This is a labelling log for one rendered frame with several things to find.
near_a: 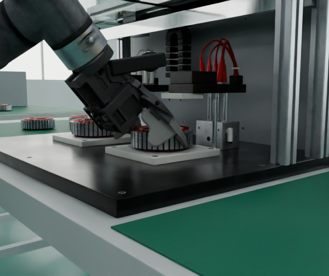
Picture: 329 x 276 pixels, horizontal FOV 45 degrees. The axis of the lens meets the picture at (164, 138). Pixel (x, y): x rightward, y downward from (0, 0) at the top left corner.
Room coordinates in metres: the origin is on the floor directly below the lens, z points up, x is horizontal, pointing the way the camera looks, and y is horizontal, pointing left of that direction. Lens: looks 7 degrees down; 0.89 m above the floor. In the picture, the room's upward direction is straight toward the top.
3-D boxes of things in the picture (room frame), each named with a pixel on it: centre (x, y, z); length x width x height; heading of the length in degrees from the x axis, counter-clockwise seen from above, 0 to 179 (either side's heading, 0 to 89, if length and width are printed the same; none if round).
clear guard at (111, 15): (0.90, 0.15, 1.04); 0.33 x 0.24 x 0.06; 129
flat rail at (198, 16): (0.87, 0.00, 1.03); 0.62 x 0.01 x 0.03; 39
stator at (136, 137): (0.71, 0.00, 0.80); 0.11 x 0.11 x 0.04
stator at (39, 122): (1.35, 0.43, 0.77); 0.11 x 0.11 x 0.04
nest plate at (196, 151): (0.71, 0.00, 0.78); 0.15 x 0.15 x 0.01; 39
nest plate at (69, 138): (0.90, 0.16, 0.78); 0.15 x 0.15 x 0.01; 39
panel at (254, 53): (0.96, -0.12, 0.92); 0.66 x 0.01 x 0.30; 39
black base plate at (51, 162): (0.81, 0.07, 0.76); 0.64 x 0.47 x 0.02; 39
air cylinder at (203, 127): (0.80, -0.11, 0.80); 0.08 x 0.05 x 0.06; 39
